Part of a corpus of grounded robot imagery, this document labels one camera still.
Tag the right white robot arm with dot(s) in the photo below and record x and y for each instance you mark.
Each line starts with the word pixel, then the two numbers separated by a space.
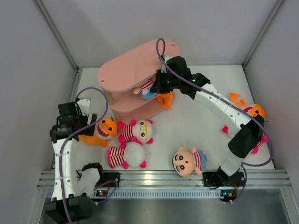
pixel 247 130

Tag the white glasses plush face up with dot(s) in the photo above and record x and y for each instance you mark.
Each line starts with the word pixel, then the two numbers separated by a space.
pixel 140 131

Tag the white plush face down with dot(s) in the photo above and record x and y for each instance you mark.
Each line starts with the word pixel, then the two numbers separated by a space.
pixel 130 155

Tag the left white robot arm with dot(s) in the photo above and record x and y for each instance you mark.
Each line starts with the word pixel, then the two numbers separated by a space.
pixel 71 198

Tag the orange shark plush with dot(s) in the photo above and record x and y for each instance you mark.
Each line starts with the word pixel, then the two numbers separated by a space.
pixel 166 100
pixel 106 129
pixel 252 109

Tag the boy doll plush large head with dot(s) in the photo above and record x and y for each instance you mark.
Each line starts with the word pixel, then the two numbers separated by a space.
pixel 185 162

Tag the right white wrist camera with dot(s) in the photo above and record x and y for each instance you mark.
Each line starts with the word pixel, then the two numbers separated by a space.
pixel 166 58

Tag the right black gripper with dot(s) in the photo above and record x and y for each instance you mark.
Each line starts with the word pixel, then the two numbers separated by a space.
pixel 158 87

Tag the orange shark plush in shelf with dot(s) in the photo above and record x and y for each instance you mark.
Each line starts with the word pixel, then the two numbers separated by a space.
pixel 166 100

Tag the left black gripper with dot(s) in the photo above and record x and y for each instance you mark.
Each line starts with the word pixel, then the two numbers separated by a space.
pixel 84 117

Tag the aluminium front rail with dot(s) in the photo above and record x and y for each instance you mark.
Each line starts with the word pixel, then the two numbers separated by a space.
pixel 149 179

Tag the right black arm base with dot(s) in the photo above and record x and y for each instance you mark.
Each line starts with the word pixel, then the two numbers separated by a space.
pixel 216 179

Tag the pink three-tier shelf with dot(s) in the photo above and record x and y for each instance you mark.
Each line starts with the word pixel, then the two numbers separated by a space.
pixel 119 76

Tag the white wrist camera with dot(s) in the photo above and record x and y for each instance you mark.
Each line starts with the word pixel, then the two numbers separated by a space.
pixel 84 105
pixel 166 58

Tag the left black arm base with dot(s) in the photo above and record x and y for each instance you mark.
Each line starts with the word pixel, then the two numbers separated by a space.
pixel 103 175

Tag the white slotted cable duct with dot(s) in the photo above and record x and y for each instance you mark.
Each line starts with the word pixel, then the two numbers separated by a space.
pixel 166 194

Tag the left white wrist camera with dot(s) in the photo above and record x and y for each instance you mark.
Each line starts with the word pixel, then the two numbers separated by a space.
pixel 84 105

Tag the white glasses plush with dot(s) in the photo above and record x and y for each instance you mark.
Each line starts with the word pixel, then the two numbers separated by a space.
pixel 256 145

